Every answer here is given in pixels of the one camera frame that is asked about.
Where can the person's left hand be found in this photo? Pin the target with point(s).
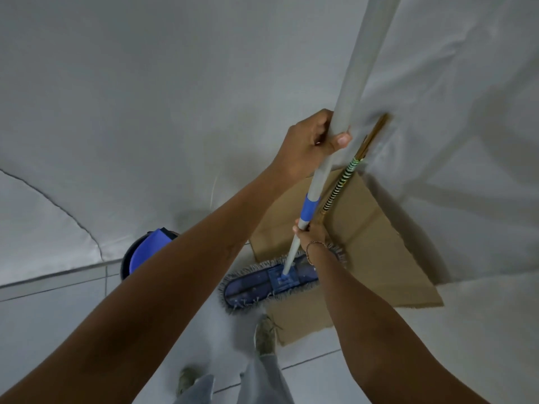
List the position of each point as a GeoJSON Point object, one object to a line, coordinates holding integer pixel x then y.
{"type": "Point", "coordinates": [301, 151]}

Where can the person's right hand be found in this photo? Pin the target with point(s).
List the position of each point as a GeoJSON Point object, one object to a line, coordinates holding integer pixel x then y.
{"type": "Point", "coordinates": [316, 235]}

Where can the person's left thumb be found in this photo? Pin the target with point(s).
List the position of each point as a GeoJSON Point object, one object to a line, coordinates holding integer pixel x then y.
{"type": "Point", "coordinates": [339, 141]}

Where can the person's right fingers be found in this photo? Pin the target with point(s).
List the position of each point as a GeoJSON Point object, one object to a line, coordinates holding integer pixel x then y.
{"type": "Point", "coordinates": [300, 232]}

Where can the person's right forearm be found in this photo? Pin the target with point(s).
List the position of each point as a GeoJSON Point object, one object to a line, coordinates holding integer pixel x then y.
{"type": "Point", "coordinates": [370, 328]}

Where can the person's left forearm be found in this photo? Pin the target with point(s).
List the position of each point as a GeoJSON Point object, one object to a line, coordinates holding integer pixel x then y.
{"type": "Point", "coordinates": [168, 281]}

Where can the brown cardboard sheet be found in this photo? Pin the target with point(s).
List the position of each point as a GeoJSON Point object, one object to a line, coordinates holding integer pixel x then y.
{"type": "Point", "coordinates": [370, 248]}

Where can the person's right grey shoe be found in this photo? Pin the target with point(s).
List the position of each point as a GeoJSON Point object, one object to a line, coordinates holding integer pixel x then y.
{"type": "Point", "coordinates": [265, 334]}

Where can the person's grey shoe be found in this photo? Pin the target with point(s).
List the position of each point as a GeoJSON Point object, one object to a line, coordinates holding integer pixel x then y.
{"type": "Point", "coordinates": [265, 334]}
{"type": "Point", "coordinates": [186, 380]}

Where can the grey trousers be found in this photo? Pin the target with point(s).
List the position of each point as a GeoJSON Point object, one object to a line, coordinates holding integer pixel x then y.
{"type": "Point", "coordinates": [263, 382]}

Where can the blue bucket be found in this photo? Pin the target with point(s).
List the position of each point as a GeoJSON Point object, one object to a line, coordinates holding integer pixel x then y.
{"type": "Point", "coordinates": [145, 252]}

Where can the person's left grey shoe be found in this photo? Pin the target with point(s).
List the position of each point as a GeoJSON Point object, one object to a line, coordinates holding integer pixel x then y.
{"type": "Point", "coordinates": [186, 380]}

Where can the white fabric sheet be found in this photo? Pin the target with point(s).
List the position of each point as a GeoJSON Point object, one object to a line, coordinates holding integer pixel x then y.
{"type": "Point", "coordinates": [126, 100]}

